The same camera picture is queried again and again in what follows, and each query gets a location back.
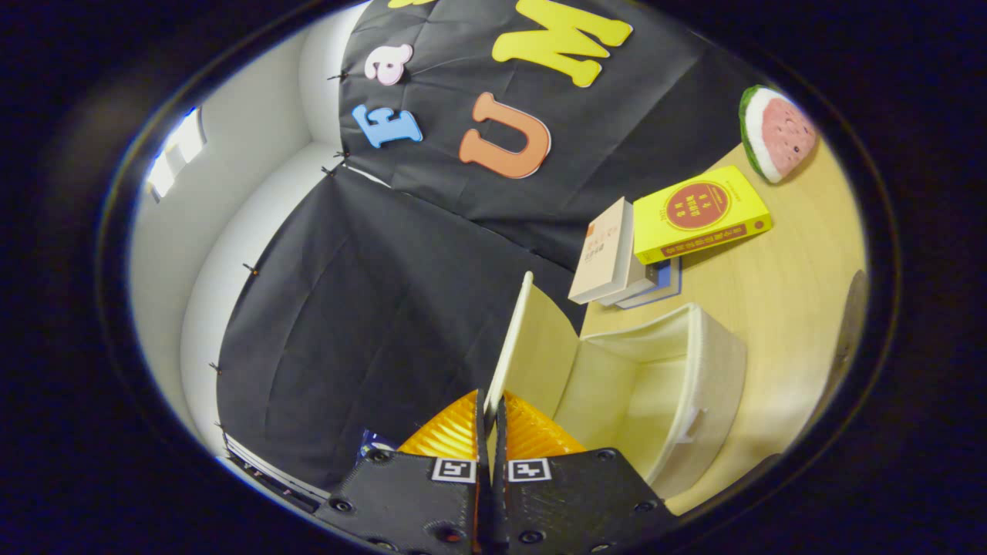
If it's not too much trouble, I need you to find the blue lit screen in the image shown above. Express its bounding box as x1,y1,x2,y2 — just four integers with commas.
358,429,399,464

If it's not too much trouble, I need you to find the watermelon slice plush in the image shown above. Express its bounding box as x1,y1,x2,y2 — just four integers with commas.
738,84,819,185

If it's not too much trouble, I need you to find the yellow book with red circle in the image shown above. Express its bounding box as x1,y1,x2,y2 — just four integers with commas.
632,165,773,266

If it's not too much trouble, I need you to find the beige book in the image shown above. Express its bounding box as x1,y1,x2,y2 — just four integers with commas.
568,197,635,306

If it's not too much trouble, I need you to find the blue and white book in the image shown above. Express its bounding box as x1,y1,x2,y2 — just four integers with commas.
601,257,684,311

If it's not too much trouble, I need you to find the black backdrop cloth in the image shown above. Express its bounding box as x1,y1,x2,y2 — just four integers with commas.
216,0,772,494

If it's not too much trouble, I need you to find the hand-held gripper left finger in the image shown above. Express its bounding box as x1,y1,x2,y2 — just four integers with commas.
312,389,490,555

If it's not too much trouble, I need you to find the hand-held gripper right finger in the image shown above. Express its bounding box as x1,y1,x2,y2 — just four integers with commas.
492,390,681,555

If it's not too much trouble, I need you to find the long ceiling light panel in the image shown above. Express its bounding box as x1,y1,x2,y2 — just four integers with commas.
146,107,208,202

